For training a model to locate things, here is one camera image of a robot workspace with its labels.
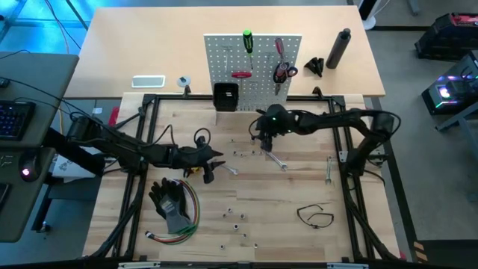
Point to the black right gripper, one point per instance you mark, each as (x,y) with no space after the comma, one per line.
(263,132)

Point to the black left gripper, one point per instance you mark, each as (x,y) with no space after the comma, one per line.
(190,157)

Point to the blue red scissors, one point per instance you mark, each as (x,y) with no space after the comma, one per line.
(282,73)

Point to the white metal pegboard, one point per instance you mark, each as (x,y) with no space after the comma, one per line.
(261,48)

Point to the green black screwdriver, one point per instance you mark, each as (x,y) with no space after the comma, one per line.
(247,41)

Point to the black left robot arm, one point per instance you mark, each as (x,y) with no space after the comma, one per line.
(123,143)

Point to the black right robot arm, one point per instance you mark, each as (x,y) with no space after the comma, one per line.
(336,119)

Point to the silver combination wrench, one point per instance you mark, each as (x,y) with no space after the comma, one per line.
(328,170)
(277,161)
(229,170)

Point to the yellow black tape measure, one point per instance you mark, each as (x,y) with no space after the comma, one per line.
(192,172)

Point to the black plastic pegboard bin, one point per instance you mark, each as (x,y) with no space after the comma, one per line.
(226,98)

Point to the black grey work glove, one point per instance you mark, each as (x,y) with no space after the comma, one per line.
(170,205)

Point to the grey round disc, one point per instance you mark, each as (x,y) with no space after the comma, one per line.
(183,81)

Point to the black wedge-shaped part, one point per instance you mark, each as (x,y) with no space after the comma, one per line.
(314,66)

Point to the black-framed safety glasses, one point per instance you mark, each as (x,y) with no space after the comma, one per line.
(316,226)

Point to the long metal pegboard hook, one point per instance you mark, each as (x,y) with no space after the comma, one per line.
(226,56)

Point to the white smartphone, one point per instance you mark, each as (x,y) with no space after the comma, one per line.
(148,81)

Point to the black cylinder bottle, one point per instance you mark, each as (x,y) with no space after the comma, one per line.
(338,48)

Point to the light wooden desk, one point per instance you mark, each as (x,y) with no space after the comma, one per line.
(149,45)

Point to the black angled bar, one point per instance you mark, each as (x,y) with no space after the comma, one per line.
(74,151)

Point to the white printed sheet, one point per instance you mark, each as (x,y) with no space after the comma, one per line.
(63,166)

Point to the white round stand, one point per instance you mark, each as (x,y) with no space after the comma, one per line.
(369,13)

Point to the black computer mouse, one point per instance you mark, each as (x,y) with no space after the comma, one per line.
(29,169)

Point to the grey side desk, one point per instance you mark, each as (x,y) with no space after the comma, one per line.
(45,82)

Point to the computer tower with RGB lights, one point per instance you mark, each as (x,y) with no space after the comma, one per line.
(448,89)

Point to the black backlit keyboard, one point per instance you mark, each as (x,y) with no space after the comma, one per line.
(13,119)

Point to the black equipment case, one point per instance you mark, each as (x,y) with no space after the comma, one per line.
(444,33)

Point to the black aluminium table frame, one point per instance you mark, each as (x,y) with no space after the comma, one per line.
(317,98)

